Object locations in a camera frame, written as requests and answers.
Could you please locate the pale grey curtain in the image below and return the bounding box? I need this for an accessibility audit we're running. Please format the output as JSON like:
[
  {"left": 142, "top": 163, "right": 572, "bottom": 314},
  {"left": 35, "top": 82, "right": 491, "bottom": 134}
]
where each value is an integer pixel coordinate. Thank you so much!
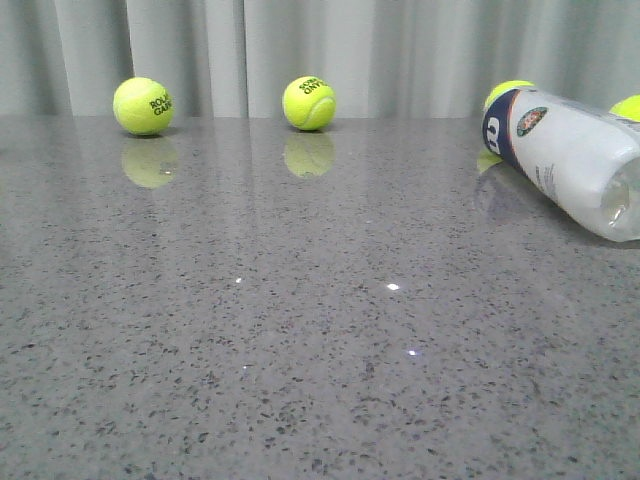
[{"left": 1, "top": 1, "right": 639, "bottom": 119}]

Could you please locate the yellow tennis ball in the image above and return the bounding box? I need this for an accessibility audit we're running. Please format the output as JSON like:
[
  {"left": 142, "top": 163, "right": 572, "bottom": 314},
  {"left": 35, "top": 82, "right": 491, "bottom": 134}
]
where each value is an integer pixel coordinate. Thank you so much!
[
  {"left": 113, "top": 77, "right": 174, "bottom": 136},
  {"left": 609, "top": 94, "right": 640, "bottom": 122},
  {"left": 282, "top": 76, "right": 337, "bottom": 131},
  {"left": 483, "top": 79, "right": 534, "bottom": 110}
]

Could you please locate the white blue tennis ball can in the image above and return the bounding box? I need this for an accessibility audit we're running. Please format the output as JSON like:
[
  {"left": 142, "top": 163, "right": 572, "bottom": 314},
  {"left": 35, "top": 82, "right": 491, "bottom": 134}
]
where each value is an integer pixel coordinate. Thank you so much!
[{"left": 481, "top": 85, "right": 639, "bottom": 242}]

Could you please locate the yellow tennis ball far left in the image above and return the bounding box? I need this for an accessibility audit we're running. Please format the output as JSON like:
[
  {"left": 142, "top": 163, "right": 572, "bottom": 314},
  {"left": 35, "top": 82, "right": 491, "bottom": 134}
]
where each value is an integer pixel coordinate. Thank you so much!
[{"left": 113, "top": 77, "right": 174, "bottom": 136}]

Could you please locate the yellow tennis ball far right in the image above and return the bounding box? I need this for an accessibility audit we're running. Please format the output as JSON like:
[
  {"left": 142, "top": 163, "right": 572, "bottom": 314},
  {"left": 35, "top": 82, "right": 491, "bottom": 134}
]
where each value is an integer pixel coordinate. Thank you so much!
[{"left": 609, "top": 94, "right": 640, "bottom": 122}]

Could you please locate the yellow tennis ball centre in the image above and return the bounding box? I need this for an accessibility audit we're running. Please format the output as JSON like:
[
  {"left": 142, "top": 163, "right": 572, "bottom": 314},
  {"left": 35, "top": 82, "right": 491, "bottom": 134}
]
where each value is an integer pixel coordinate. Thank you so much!
[{"left": 282, "top": 76, "right": 337, "bottom": 131}]

